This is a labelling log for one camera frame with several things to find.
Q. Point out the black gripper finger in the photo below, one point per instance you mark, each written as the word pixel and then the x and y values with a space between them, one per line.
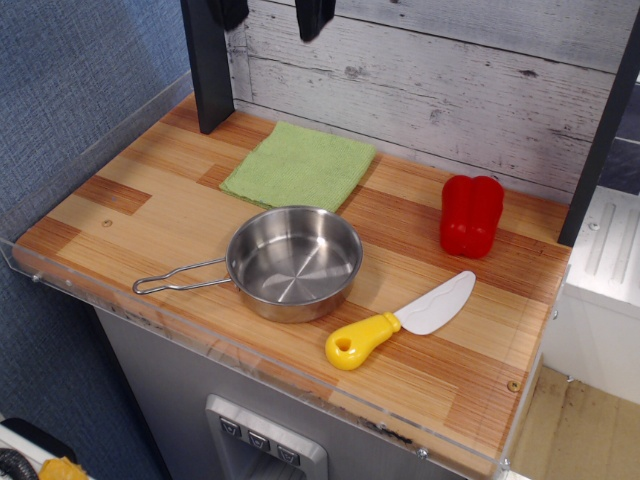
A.
pixel 228 14
pixel 312 16

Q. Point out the green cloth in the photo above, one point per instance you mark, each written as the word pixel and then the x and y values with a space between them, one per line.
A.
pixel 300 166

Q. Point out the red toy bell pepper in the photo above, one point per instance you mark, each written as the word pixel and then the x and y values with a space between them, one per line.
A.
pixel 471 211

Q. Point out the small steel pan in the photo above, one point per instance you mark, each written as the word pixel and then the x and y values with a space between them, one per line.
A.
pixel 291 264

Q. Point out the clear acrylic table guard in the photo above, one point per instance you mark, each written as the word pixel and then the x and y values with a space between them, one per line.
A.
pixel 158 205

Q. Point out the grey toy fridge cabinet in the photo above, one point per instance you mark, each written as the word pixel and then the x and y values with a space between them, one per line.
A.
pixel 171 384

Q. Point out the white side cabinet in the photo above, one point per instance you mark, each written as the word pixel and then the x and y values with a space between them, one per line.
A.
pixel 593 333

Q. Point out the silver dispenser button panel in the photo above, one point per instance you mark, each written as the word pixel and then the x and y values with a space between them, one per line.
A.
pixel 251 446

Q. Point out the yellow black object at corner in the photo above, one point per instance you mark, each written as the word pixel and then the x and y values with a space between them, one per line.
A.
pixel 28 452

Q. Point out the dark left shelf post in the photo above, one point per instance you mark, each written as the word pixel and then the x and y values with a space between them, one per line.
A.
pixel 206 43

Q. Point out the dark shelf post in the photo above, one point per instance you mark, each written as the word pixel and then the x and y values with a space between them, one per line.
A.
pixel 206 43
pixel 619 96

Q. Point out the dark right shelf post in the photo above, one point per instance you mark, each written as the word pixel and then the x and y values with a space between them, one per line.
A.
pixel 619 96

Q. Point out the yellow handled toy knife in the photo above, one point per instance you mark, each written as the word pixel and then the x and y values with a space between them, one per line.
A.
pixel 348 347

